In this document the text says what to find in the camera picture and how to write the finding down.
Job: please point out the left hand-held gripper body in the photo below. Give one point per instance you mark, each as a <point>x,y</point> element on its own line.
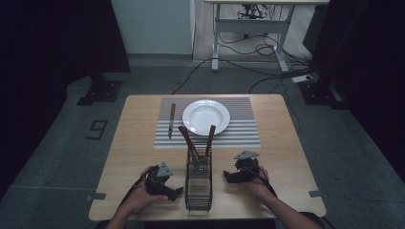
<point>155,182</point>

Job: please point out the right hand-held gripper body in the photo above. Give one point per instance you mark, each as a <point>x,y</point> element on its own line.
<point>245,165</point>

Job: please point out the person's left hand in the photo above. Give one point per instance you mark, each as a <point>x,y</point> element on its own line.
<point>141,198</point>

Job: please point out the person's right hand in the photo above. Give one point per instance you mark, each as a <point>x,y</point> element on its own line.
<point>258,186</point>

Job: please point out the grey striped placemat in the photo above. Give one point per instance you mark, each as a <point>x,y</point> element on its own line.
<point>245,130</point>

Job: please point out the brown chopsticks in basket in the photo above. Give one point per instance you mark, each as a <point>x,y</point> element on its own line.
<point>188,141</point>

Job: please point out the grey tape strip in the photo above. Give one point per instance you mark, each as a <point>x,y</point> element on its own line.
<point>96,196</point>
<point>317,193</point>

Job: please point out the white round plate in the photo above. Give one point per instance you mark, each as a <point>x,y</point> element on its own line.
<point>203,116</point>

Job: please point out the white power strip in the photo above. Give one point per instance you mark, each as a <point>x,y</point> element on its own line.
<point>302,78</point>

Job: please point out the black stand base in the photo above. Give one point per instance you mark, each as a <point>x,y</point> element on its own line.
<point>101,90</point>
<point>321,93</point>

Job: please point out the white cabinet panel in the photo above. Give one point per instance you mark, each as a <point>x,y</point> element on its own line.
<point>153,25</point>

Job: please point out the dark curtain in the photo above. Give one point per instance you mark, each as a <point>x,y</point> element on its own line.
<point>47,63</point>
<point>366,63</point>

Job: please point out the white metal frame desk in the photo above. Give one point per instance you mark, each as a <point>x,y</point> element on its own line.
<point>251,26</point>

